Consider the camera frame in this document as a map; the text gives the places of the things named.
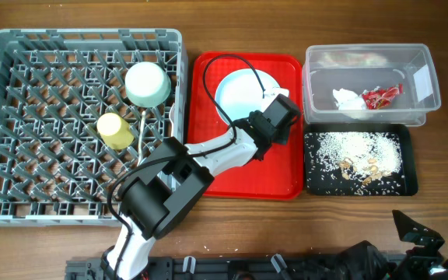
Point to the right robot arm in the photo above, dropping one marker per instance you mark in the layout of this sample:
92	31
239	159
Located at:
365	261

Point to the green plastic bowl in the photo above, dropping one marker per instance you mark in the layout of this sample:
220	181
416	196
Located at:
147	84

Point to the grey plastic dishwasher rack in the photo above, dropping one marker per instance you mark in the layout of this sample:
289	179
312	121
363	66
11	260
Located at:
55	169

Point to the pile of white rice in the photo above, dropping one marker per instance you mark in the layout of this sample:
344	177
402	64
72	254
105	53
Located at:
329	148

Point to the clear plastic waste bin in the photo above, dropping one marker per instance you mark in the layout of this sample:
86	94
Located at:
360	67

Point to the red plastic serving tray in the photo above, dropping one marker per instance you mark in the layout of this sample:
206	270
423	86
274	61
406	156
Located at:
279	176

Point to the peanut shells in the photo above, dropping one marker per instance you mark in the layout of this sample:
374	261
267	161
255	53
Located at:
365	175

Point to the light blue plate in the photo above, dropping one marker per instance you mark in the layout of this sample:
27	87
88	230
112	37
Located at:
240	93

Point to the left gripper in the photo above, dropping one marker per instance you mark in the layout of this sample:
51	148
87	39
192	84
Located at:
285	136

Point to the red snack wrapper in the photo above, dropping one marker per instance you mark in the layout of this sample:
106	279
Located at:
379	98

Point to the white plastic fork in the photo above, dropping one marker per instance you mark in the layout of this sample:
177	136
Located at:
172	120

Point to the crumpled white paper napkin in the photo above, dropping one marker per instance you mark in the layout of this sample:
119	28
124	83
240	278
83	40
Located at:
348	100

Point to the white plastic spoon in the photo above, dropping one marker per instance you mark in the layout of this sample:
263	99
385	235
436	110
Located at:
141	128

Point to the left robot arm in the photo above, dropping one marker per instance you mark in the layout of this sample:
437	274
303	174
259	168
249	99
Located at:
154	198

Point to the black food waste tray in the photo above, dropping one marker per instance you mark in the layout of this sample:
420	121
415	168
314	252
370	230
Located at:
404	183

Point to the yellow plastic cup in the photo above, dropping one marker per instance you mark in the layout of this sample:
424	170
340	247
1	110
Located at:
114	131

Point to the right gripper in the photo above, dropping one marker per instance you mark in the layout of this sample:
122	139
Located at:
430	257

